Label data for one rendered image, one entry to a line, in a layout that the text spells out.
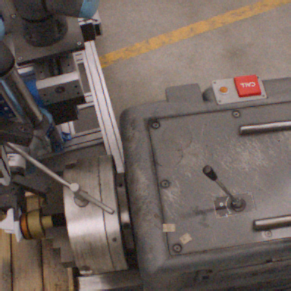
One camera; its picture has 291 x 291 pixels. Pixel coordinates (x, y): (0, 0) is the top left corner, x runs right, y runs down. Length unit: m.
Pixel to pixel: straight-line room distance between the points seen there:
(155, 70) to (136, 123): 1.72
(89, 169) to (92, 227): 0.15
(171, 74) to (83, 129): 0.75
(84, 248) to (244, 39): 2.25
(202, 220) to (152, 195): 0.13
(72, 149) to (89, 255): 1.27
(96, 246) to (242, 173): 0.39
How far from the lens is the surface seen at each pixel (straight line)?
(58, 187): 1.07
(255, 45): 2.95
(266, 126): 1.03
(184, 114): 1.04
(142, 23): 3.03
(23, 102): 1.26
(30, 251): 1.35
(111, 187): 0.98
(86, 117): 2.33
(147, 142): 1.00
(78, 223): 0.97
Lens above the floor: 2.13
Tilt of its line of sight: 67 degrees down
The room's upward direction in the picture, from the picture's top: 7 degrees counter-clockwise
